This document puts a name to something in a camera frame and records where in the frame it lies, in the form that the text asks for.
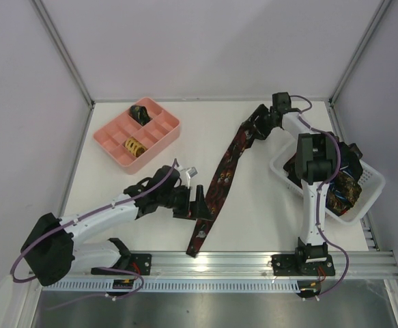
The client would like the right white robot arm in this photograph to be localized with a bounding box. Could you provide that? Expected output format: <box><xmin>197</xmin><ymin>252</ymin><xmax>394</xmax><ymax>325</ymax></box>
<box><xmin>246</xmin><ymin>92</ymin><xmax>341</xmax><ymax>277</ymax></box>

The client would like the aluminium frame post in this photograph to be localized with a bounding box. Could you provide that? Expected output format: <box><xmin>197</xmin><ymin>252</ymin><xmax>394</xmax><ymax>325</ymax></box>
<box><xmin>29</xmin><ymin>0</ymin><xmax>94</xmax><ymax>109</ymax></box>
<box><xmin>328</xmin><ymin>0</ymin><xmax>395</xmax><ymax>106</ymax></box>

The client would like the rolled yellow patterned tie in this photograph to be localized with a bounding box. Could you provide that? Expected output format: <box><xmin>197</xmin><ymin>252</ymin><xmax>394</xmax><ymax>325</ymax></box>
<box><xmin>123</xmin><ymin>137</ymin><xmax>147</xmax><ymax>158</ymax></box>

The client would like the dark red patterned tie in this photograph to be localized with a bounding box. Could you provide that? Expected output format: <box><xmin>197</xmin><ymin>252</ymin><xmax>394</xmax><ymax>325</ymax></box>
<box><xmin>186</xmin><ymin>121</ymin><xmax>257</xmax><ymax>258</ymax></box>

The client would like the pink compartment organizer tray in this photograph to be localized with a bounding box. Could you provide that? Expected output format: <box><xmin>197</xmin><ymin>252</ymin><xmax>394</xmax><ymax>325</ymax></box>
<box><xmin>93</xmin><ymin>97</ymin><xmax>181</xmax><ymax>174</ymax></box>

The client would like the right aluminium frame post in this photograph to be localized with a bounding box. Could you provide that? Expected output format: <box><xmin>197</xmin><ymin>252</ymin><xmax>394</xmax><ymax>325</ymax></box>
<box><xmin>328</xmin><ymin>0</ymin><xmax>395</xmax><ymax>106</ymax></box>

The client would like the rolled black yellow tie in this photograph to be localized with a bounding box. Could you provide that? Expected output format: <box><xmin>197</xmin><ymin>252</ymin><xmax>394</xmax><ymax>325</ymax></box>
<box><xmin>129</xmin><ymin>105</ymin><xmax>152</xmax><ymax>126</ymax></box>

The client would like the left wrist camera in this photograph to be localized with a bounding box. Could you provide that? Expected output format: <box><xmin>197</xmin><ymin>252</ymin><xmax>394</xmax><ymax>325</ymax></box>
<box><xmin>179</xmin><ymin>167</ymin><xmax>197</xmax><ymax>187</ymax></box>

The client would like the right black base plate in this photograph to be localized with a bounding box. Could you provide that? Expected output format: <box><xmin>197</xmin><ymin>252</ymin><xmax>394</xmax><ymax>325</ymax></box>
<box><xmin>271</xmin><ymin>254</ymin><xmax>336</xmax><ymax>277</ymax></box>

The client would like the pile of dark ties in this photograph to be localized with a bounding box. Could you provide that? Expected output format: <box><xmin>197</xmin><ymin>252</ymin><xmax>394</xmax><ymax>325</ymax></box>
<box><xmin>282</xmin><ymin>140</ymin><xmax>365</xmax><ymax>217</ymax></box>

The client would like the left aluminium frame post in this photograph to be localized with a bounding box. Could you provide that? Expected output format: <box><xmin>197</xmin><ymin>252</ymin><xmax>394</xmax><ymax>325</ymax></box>
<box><xmin>29</xmin><ymin>0</ymin><xmax>94</xmax><ymax>109</ymax></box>

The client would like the white plastic basket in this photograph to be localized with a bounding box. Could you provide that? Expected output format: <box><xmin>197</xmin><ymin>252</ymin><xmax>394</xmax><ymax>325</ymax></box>
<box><xmin>269</xmin><ymin>139</ymin><xmax>386</xmax><ymax>226</ymax></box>

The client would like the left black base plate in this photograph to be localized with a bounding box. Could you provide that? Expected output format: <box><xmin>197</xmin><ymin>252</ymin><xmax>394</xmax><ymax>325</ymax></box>
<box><xmin>91</xmin><ymin>254</ymin><xmax>152</xmax><ymax>276</ymax></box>

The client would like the white slotted cable duct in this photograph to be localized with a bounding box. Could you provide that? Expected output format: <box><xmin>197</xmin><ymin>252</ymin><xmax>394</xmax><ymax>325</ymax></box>
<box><xmin>43</xmin><ymin>278</ymin><xmax>300</xmax><ymax>293</ymax></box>

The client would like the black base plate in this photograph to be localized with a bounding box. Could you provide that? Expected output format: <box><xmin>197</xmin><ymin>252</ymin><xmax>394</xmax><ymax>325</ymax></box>
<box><xmin>91</xmin><ymin>254</ymin><xmax>152</xmax><ymax>276</ymax></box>
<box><xmin>271</xmin><ymin>254</ymin><xmax>336</xmax><ymax>277</ymax></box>

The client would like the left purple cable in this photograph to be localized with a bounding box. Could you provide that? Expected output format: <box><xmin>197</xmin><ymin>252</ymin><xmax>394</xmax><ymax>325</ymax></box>
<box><xmin>10</xmin><ymin>157</ymin><xmax>182</xmax><ymax>310</ymax></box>

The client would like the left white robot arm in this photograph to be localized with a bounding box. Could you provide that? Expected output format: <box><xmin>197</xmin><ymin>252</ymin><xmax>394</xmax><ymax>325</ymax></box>
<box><xmin>20</xmin><ymin>165</ymin><xmax>213</xmax><ymax>286</ymax></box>

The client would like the aluminium front rail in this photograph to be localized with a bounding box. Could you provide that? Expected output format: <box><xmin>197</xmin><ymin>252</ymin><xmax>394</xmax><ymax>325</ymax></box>
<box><xmin>27</xmin><ymin>250</ymin><xmax>398</xmax><ymax>280</ymax></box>

